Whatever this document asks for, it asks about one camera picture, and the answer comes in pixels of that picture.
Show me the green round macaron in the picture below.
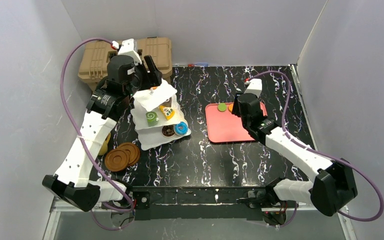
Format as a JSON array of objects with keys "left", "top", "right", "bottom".
[{"left": 217, "top": 103, "right": 228, "bottom": 112}]

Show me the pink serving tray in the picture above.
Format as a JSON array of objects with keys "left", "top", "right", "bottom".
[{"left": 205, "top": 102, "right": 255, "bottom": 143}]

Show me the white three-tier cake stand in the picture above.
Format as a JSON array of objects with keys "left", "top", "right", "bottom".
[{"left": 131, "top": 79, "right": 192, "bottom": 151}]

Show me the yellow cake slice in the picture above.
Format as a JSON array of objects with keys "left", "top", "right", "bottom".
[{"left": 159, "top": 105, "right": 175, "bottom": 121}]

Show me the green roll cake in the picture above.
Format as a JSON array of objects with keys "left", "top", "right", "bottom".
[{"left": 145, "top": 111, "right": 159, "bottom": 127}]

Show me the chocolate donut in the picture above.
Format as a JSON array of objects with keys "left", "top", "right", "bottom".
[{"left": 161, "top": 124, "right": 176, "bottom": 138}]

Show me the blue donut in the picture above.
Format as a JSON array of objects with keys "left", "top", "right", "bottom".
[{"left": 173, "top": 121, "right": 189, "bottom": 136}]

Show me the tan plastic tool case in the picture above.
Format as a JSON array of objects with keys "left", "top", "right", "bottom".
[{"left": 78, "top": 37, "right": 173, "bottom": 91}]

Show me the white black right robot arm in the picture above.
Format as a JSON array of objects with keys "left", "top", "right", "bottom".
[{"left": 232, "top": 93, "right": 358, "bottom": 217}]

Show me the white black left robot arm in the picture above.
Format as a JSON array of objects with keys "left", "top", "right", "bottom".
[{"left": 42, "top": 55, "right": 163, "bottom": 212}]

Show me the stack of brown wooden coasters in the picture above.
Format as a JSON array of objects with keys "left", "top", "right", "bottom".
[{"left": 104, "top": 142, "right": 141, "bottom": 172}]

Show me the yellow mug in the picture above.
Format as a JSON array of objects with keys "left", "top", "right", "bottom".
[{"left": 98, "top": 133, "right": 111, "bottom": 156}]

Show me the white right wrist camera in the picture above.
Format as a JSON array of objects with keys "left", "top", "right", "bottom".
[{"left": 244, "top": 78, "right": 263, "bottom": 98}]

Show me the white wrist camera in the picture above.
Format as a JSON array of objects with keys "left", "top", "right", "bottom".
[
  {"left": 244, "top": 78, "right": 263, "bottom": 98},
  {"left": 117, "top": 38, "right": 142, "bottom": 66}
]

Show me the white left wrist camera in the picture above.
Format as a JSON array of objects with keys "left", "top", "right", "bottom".
[{"left": 117, "top": 38, "right": 142, "bottom": 66}]

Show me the aluminium frame rail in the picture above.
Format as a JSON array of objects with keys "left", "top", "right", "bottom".
[{"left": 49, "top": 187, "right": 349, "bottom": 213}]

